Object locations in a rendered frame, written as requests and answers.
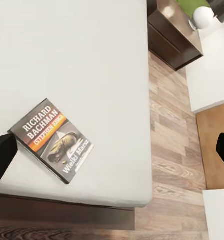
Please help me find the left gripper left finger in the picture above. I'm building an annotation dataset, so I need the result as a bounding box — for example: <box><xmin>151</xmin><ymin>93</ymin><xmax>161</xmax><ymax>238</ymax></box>
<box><xmin>0</xmin><ymin>133</ymin><xmax>18</xmax><ymax>181</ymax></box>

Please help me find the hardback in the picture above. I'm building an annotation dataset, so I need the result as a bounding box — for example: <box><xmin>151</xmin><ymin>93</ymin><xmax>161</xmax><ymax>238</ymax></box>
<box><xmin>7</xmin><ymin>98</ymin><xmax>94</xmax><ymax>185</ymax></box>

